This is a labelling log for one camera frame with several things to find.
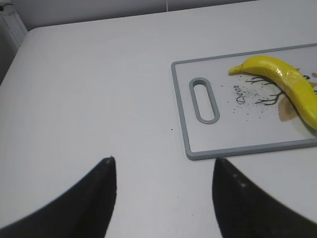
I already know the yellow plastic banana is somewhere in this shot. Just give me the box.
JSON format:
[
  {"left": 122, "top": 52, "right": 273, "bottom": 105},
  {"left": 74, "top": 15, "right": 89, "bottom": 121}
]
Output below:
[{"left": 228, "top": 56, "right": 317, "bottom": 129}]

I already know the white grey-rimmed cutting board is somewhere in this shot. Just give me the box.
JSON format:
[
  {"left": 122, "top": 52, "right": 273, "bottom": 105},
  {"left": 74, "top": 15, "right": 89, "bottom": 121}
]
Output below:
[{"left": 171, "top": 44, "right": 317, "bottom": 160}]

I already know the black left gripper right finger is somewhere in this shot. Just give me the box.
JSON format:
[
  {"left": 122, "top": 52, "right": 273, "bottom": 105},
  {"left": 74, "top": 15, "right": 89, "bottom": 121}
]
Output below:
[{"left": 212, "top": 158, "right": 317, "bottom": 238}]

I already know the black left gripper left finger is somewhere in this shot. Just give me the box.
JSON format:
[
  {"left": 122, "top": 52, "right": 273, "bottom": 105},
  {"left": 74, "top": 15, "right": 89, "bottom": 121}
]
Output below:
[{"left": 0, "top": 157, "right": 117, "bottom": 238}]

